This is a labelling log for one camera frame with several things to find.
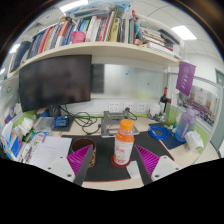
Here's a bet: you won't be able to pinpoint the brown floral cup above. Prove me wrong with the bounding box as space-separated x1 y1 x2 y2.
71 137 97 168

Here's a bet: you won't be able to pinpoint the dark wine bottle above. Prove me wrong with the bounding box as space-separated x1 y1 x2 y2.
159 87 169 113

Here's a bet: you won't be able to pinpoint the black red-edged desk mat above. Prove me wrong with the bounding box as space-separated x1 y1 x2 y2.
61 130 176 183

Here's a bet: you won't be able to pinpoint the clear plastic container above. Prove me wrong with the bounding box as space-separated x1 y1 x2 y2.
33 116 56 133

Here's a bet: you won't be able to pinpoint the group photo poster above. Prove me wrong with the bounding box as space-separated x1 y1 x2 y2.
183 84 216 126

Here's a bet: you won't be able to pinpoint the grey metal laptop stand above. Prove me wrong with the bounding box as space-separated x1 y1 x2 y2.
100 107 140 138

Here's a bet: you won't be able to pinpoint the white wall power socket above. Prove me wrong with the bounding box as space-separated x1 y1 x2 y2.
108 101 121 114
135 101 148 113
123 101 134 113

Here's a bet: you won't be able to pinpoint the blue tissue box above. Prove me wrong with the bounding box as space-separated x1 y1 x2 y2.
1 121 23 158

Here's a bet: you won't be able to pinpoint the white open paper notebook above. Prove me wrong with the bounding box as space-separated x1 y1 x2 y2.
29 135 73 169

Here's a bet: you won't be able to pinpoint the purple hanging banner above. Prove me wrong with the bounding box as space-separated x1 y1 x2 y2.
175 60 197 97

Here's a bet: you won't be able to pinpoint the flat round red coaster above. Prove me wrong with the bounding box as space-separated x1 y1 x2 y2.
110 153 133 168

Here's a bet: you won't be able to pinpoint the blue coiled cable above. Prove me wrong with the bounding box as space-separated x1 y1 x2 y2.
147 124 171 141

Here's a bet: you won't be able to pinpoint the purple water bottle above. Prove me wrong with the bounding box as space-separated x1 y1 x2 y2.
174 106 198 144

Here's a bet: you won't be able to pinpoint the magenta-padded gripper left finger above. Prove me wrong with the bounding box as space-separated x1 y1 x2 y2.
43 144 95 187

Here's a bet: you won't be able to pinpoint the black computer monitor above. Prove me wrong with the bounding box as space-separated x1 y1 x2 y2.
18 54 93 118

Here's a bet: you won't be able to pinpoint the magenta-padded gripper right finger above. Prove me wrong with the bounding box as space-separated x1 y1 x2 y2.
132 144 183 186

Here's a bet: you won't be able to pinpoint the white tissue pack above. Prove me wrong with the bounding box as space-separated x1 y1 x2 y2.
184 130 205 153

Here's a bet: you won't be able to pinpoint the orange-capped drink bottle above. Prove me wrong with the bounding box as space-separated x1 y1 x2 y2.
113 118 136 166

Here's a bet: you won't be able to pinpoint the small blue electronic box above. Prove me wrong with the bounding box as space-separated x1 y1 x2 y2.
53 115 70 128

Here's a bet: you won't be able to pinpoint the black cables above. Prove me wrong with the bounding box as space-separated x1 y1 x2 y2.
59 104 103 136

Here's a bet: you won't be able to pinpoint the white crumpled tissues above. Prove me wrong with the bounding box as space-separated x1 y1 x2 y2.
16 117 34 136

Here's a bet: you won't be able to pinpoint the white shelf with books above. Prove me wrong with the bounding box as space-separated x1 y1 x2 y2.
8 1 186 73

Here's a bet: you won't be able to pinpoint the white jar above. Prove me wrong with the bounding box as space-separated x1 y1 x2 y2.
148 103 162 118

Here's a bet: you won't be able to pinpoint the white paper sheets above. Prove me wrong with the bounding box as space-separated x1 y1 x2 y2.
125 160 144 181

